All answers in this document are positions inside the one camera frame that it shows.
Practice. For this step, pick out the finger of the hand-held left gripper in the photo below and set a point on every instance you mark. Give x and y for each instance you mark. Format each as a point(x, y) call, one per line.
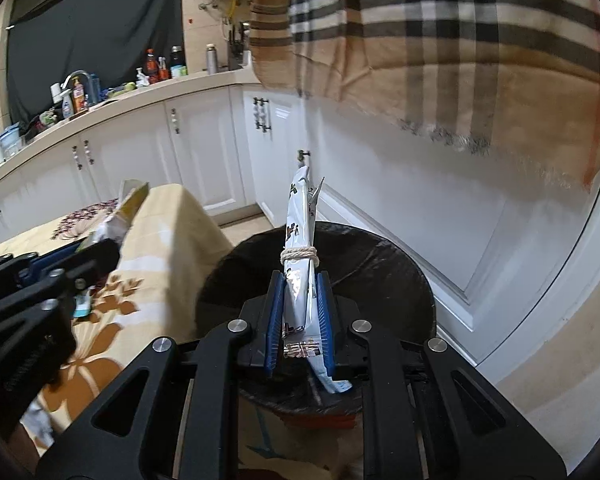
point(47, 262)
point(97, 257)

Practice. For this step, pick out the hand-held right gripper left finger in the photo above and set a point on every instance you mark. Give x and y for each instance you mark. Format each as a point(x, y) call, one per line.
point(275, 325)

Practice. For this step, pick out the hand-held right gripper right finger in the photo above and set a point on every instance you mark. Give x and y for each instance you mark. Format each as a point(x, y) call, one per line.
point(326, 325)

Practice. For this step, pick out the yellow white snack wrapper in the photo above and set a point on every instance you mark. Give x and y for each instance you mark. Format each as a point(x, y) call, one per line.
point(115, 225)

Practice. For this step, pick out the beige rubber band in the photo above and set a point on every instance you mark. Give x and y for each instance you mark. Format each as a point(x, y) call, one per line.
point(300, 255)

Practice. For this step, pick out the trash bin with black bag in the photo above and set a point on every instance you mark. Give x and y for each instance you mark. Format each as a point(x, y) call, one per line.
point(380, 270)

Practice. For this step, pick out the silver white snack wrapper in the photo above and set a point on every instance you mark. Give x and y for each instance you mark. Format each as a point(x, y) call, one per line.
point(300, 230)

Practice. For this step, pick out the plastic container blue lid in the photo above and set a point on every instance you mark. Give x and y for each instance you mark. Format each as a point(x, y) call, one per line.
point(10, 140)

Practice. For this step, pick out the white kitchen cabinets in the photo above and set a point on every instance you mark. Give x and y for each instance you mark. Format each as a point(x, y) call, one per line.
point(205, 150)

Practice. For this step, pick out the white spray bottle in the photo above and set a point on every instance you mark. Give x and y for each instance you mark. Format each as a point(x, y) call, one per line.
point(65, 104)

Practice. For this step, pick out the orange dish soap bottle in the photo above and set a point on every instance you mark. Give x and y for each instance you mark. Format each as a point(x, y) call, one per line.
point(79, 96)

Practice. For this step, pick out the blue bottle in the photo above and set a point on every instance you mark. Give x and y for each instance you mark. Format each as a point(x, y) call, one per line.
point(94, 89)

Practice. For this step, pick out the green yellow cloth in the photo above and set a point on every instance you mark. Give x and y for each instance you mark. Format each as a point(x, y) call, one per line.
point(120, 90)

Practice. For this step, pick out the chrome faucet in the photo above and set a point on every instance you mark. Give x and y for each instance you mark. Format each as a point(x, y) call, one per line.
point(77, 75)

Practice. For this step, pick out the white pump bottle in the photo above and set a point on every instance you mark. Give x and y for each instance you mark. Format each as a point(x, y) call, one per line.
point(141, 79)

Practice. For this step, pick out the dark sauce bottle red cap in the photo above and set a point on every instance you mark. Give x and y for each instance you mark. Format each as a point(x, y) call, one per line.
point(151, 69)

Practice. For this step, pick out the small red bottle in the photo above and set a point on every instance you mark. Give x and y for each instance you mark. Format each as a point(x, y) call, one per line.
point(163, 70)

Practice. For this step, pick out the steel thermos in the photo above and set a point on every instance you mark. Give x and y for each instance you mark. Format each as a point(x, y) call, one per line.
point(211, 60)

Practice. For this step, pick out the black curtain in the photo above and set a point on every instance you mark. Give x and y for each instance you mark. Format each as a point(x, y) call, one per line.
point(105, 25)

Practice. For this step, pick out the beige plaid cloth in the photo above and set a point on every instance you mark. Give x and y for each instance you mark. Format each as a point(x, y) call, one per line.
point(430, 50)

